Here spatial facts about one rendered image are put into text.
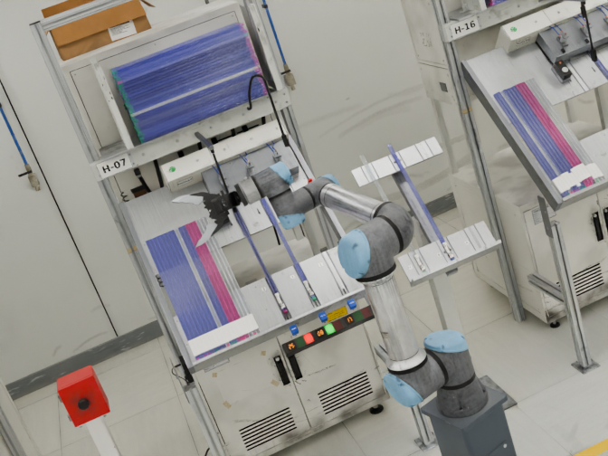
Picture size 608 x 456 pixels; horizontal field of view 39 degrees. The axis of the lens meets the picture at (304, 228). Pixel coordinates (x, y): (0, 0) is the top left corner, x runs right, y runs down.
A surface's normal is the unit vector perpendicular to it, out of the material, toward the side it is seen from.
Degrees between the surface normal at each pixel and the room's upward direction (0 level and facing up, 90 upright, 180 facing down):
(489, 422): 90
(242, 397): 90
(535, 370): 0
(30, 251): 90
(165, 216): 42
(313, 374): 90
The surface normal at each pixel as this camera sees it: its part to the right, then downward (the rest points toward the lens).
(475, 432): 0.54, 0.15
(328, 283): -0.04, -0.47
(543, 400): -0.31, -0.88
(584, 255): 0.29, 0.27
